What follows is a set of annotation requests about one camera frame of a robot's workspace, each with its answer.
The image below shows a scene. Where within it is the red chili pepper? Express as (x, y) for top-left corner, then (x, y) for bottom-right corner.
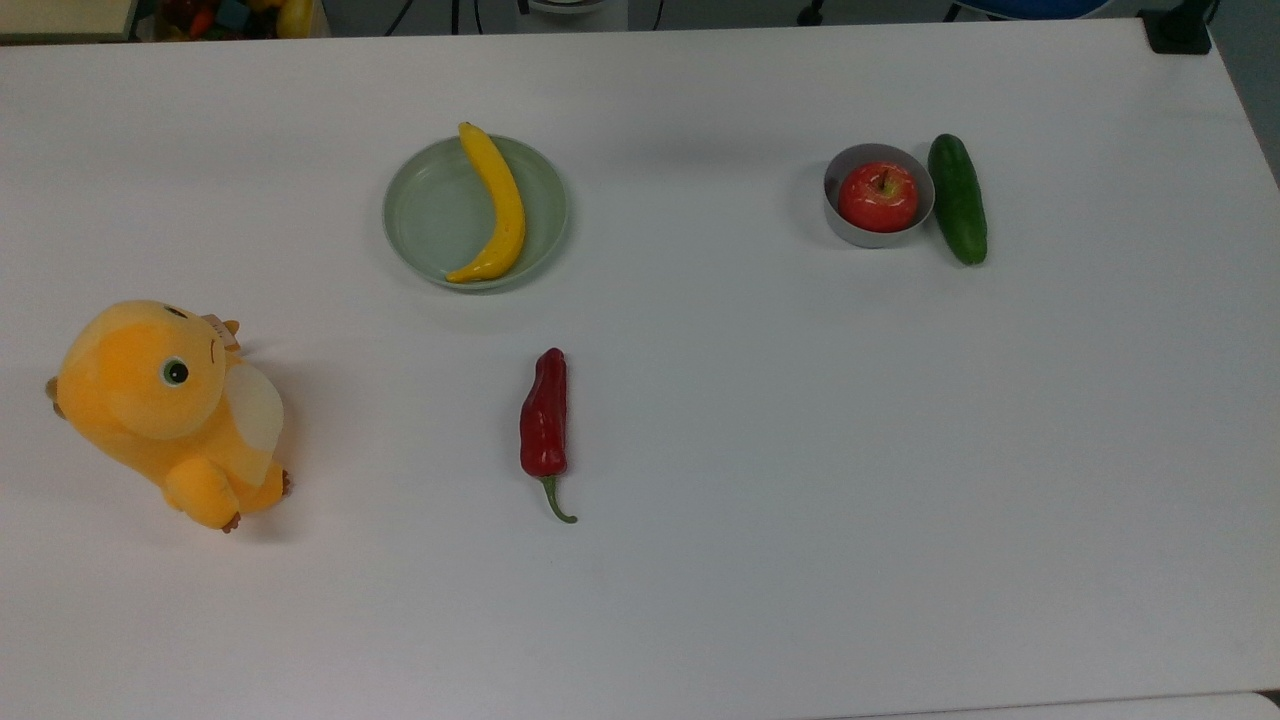
(519, 347), (579, 525)

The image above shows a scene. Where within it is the pale green plastic plate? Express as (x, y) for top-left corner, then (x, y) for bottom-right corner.
(382, 134), (571, 293)

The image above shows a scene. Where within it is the yellow toy banana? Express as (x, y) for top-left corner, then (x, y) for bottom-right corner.
(445, 121), (527, 285)

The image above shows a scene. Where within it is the small grey bowl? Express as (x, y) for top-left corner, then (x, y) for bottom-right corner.
(822, 143), (937, 250)

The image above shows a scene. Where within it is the red toy apple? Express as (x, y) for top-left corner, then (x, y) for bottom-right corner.
(838, 161), (920, 234)

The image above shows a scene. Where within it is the green cucumber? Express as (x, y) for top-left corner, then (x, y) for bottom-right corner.
(927, 133), (989, 267)

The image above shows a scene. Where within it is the orange plush dinosaur toy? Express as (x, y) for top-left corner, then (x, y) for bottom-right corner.
(44, 299), (293, 533)

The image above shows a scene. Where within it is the box of colourful toys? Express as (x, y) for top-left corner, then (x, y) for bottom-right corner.
(135, 0), (323, 42)

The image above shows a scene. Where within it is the black table clamp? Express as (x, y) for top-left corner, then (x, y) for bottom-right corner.
(1140, 0), (1217, 56)

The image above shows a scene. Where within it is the light wooden board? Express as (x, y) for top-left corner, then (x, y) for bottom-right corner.
(0, 0), (139, 44)

